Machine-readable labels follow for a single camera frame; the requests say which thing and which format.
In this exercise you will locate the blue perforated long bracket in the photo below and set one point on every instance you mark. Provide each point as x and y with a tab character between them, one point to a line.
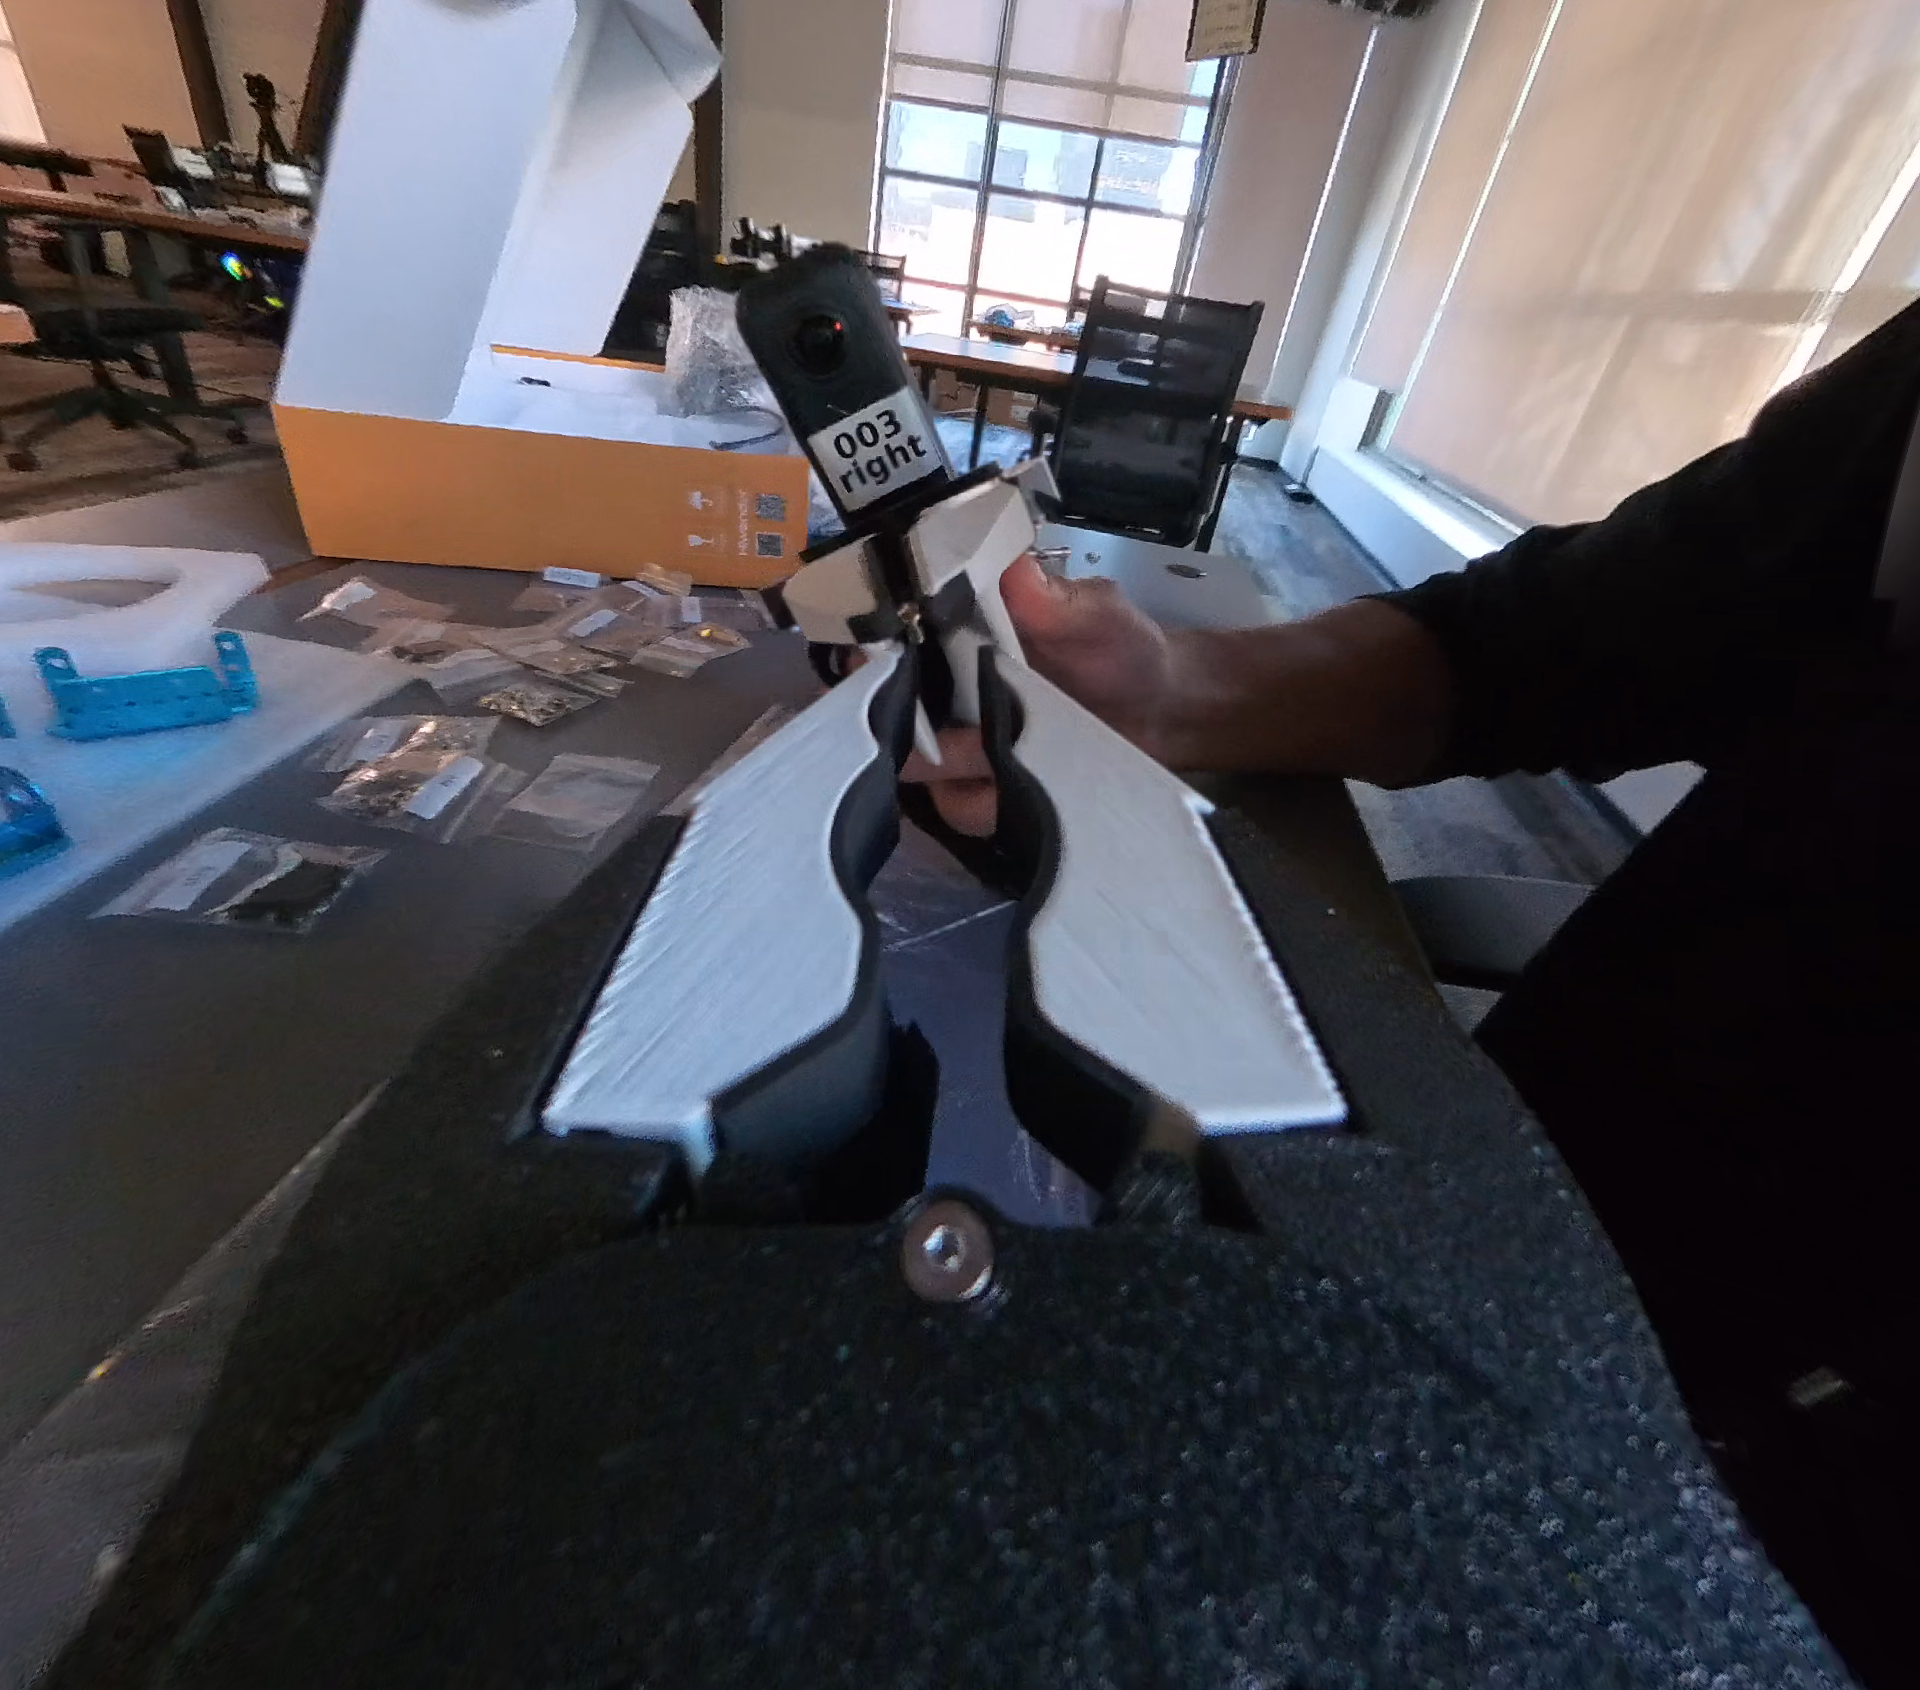
141	709

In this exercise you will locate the scattered small clear hardware bags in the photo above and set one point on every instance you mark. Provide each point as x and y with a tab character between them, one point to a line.
419	789

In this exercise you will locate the long wooden office desk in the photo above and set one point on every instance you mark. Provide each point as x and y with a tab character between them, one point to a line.
150	214

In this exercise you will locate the wooden office table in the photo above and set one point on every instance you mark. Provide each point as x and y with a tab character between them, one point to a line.
991	355

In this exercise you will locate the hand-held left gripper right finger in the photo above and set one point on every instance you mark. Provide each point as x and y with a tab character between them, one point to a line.
1185	941

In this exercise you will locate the person's right forearm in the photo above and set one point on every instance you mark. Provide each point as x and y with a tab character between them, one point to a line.
1319	684

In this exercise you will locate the white foam sheet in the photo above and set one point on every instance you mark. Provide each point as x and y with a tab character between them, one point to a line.
180	789

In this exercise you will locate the white wall heater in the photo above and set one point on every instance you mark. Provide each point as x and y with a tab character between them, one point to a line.
1409	505

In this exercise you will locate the person's black clothed body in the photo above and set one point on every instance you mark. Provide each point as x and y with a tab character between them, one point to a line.
1770	1121

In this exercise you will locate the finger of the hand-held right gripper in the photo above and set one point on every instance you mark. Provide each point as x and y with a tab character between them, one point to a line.
974	543
840	594

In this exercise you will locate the blue metal U bracket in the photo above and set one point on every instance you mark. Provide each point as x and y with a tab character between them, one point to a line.
30	829

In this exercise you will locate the black mesh office chair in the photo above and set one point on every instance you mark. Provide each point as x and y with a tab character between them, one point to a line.
1154	399

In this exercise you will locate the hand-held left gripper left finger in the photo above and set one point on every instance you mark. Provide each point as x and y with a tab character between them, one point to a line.
719	941

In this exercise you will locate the clear plastic bag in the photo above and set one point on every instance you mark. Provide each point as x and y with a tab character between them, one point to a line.
959	1045

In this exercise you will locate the orange white cardboard box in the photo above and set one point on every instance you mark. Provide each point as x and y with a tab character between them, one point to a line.
495	490

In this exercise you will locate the person's right hand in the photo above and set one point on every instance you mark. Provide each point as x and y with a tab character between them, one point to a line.
1102	655

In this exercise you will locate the dark grey desk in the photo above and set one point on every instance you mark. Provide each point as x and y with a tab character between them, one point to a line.
180	1091

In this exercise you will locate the large grid window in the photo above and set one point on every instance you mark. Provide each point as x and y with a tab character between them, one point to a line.
1049	191

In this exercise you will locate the bubble wrap bundle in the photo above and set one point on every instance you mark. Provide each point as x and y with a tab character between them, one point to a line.
719	348

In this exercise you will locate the beige roller blinds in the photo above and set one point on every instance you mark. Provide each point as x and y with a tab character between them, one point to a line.
1649	146

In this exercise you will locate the black swivel office chair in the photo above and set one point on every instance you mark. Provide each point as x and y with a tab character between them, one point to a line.
106	355

